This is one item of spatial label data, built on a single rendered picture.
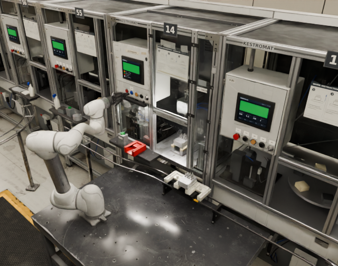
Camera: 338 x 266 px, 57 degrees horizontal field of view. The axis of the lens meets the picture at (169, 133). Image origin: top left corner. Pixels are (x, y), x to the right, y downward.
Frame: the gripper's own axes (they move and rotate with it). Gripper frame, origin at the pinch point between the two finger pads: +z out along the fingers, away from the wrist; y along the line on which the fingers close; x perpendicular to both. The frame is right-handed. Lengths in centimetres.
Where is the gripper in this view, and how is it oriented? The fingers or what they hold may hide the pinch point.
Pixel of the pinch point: (125, 94)
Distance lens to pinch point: 270.2
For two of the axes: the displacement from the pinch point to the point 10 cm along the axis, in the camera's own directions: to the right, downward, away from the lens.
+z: 6.4, -3.8, 6.6
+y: 0.1, -8.6, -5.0
